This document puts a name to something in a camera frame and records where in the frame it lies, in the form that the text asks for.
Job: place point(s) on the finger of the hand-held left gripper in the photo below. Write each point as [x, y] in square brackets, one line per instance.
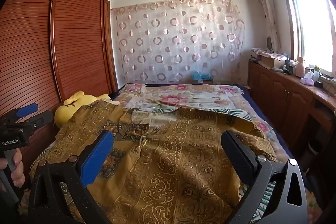
[26, 109]
[42, 118]

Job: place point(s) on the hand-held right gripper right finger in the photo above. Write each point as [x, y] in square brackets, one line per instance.
[236, 155]

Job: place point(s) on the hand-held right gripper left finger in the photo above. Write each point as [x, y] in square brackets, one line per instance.
[97, 155]

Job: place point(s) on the golden patterned garment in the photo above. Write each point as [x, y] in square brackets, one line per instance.
[170, 161]

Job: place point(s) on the person's left hand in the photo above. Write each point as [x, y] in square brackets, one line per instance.
[17, 165]

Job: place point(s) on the yellow plush toy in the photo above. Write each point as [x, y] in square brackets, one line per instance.
[71, 108]

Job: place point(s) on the leaf print bed sheet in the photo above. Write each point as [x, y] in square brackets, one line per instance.
[244, 116]

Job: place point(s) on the floral quilt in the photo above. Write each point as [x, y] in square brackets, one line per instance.
[197, 98]

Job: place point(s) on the wooden low cabinet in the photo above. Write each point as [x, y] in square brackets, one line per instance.
[281, 98]

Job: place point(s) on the wooden slatted wardrobe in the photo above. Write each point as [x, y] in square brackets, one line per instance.
[78, 43]

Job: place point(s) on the blue plastic bag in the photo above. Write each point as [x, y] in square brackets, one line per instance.
[199, 74]

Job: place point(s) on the open cardboard box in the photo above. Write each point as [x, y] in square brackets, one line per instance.
[273, 63]

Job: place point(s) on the tissue pack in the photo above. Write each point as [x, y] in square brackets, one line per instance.
[307, 80]

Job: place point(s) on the floral cloth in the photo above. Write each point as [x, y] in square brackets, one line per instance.
[270, 53]

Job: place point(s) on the green capped bottle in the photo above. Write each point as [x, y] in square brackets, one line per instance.
[316, 73]

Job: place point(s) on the circle patterned sheer curtain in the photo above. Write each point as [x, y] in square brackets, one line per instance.
[178, 40]

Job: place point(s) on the white window curtain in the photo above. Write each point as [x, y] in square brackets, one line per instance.
[266, 8]

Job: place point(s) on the wood framed window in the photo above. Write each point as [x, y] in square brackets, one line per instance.
[315, 24]

